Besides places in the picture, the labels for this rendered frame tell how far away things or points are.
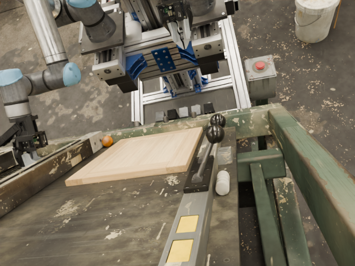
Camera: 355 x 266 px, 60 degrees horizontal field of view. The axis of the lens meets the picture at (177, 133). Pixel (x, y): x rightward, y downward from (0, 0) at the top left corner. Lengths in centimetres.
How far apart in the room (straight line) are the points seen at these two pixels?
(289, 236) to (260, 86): 62
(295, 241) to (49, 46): 109
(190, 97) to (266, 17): 108
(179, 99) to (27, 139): 137
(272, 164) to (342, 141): 132
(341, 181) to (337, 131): 175
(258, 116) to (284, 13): 174
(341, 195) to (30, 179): 80
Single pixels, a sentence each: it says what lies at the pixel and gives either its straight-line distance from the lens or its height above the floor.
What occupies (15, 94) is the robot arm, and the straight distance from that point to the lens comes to 111.
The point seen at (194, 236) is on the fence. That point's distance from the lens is 47.
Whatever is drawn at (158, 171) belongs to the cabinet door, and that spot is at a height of 126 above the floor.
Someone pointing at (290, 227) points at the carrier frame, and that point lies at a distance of 127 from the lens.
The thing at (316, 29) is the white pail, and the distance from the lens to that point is 261.
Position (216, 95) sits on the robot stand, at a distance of 221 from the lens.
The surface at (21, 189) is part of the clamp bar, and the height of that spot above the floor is 134.
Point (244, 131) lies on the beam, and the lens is 131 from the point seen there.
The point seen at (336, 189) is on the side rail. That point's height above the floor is 152.
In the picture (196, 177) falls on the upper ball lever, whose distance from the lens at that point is 63.
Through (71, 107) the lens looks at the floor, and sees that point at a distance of 292.
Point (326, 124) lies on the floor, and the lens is 232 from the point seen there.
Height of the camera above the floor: 204
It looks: 60 degrees down
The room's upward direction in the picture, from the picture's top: 30 degrees counter-clockwise
